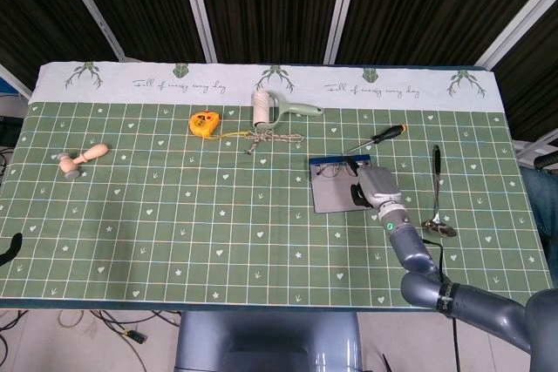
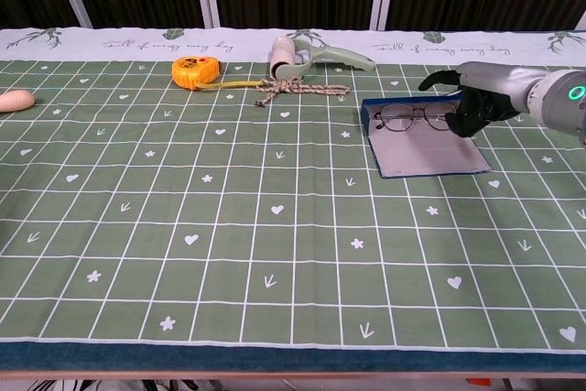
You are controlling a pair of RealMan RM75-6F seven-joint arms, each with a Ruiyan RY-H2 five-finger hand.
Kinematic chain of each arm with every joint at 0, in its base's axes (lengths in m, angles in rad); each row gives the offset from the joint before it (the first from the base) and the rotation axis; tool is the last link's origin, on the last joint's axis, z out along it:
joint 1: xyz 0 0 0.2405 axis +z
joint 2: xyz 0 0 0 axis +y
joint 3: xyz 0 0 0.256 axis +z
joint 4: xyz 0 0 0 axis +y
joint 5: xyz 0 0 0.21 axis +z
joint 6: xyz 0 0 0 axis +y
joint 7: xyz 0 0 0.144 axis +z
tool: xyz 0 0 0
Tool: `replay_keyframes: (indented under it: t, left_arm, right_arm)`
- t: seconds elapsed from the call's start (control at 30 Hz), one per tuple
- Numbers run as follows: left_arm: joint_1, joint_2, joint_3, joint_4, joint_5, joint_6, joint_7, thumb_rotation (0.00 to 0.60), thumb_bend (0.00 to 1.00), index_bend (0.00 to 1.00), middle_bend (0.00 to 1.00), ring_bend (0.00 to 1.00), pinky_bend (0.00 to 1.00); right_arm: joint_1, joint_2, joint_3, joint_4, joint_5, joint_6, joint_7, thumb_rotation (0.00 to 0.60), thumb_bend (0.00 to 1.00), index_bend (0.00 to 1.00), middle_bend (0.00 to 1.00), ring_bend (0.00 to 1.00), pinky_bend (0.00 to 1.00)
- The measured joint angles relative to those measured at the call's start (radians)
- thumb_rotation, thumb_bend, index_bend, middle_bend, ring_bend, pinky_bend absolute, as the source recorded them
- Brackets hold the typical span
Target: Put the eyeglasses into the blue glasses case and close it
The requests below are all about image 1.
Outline left black-fingered robot hand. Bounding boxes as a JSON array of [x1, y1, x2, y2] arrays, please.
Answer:
[[0, 232, 24, 267]]

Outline right black-fingered silver robot hand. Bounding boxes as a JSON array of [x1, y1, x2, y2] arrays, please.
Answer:
[[343, 156, 403, 211]]

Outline wire-frame eyeglasses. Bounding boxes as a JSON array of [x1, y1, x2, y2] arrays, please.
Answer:
[[314, 161, 357, 178]]

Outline wooden stamp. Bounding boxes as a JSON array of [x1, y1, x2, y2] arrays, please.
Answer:
[[51, 143, 109, 180]]

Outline white blue-edged panel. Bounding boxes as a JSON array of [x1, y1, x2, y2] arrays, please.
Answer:
[[0, 64, 34, 118]]

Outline black power adapter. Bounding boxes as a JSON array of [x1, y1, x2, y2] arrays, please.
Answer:
[[121, 328, 147, 345]]

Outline green grid tablecloth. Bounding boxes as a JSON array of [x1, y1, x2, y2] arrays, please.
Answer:
[[0, 62, 558, 310]]

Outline leg in blue jeans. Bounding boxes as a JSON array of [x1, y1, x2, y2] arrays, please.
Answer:
[[521, 166, 558, 242]]

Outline black cylinder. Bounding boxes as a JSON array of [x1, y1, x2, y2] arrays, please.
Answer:
[[530, 152, 558, 171]]

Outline yellow tape measure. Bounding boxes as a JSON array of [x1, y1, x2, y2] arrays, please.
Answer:
[[188, 111, 254, 140]]

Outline blue-grey robot torso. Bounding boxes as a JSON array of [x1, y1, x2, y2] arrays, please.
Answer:
[[174, 311, 363, 372]]

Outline black-handled screwdriver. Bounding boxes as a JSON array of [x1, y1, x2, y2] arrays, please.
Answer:
[[342, 124, 408, 156]]

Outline metal ladle with black handle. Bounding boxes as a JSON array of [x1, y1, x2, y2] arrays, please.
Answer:
[[421, 144, 459, 239]]

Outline tangled floor cables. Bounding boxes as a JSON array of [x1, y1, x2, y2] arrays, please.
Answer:
[[0, 308, 180, 372]]

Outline knotted braided rope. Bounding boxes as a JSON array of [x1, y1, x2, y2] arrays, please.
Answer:
[[243, 129, 303, 156]]

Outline lint roller with green handle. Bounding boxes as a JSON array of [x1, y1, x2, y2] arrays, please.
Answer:
[[251, 90, 324, 130]]

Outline white metal frame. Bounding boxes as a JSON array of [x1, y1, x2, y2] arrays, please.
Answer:
[[512, 127, 558, 167]]

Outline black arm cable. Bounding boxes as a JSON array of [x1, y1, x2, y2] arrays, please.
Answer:
[[420, 236, 461, 372]]

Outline white partition post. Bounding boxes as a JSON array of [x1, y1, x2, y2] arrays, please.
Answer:
[[474, 0, 558, 71], [176, 0, 218, 64], [323, 0, 363, 64], [54, 0, 128, 62]]

